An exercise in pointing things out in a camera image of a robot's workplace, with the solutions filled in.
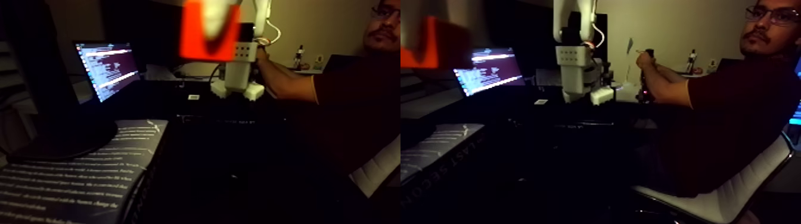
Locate wide black monitor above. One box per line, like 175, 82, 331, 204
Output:
102, 0, 217, 69

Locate red cube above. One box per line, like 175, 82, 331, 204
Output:
179, 0, 243, 63

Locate person's left hand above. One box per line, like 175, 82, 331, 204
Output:
635, 51, 659, 71

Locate black book with white text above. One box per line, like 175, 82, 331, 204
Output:
0, 119, 170, 224

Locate dark-framed eyeglasses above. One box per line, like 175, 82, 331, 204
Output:
744, 6, 801, 26

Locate person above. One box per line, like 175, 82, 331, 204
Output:
635, 0, 801, 198

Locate white office chair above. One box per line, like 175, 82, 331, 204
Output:
632, 134, 797, 224

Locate large black monitor with stand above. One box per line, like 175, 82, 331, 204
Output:
0, 0, 120, 162

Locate black box with white print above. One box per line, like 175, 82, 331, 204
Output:
177, 113, 260, 124

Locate open laptop with lit screen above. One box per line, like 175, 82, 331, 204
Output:
73, 41, 142, 103

